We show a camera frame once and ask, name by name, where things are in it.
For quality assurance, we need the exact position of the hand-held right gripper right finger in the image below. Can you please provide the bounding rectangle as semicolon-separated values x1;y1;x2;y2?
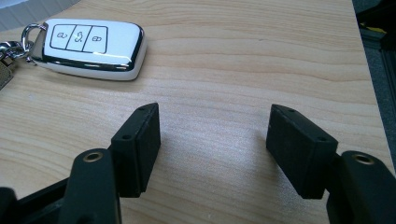
265;104;396;224

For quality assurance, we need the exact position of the dark metal stand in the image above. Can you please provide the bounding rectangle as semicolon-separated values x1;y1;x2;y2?
352;0;396;175

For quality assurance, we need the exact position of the tan woven key strap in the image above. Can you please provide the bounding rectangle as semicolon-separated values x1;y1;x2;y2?
0;60;15;91

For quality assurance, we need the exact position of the grey mat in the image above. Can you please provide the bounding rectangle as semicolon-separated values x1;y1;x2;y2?
0;0;82;33

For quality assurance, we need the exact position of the metal key ring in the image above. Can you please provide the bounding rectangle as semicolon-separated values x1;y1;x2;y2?
0;22;48;64

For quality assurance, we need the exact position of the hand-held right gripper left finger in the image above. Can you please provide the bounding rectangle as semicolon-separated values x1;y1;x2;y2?
59;102;162;224

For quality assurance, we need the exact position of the white car key fob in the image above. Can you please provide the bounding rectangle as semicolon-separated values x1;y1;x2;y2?
31;18;148;82

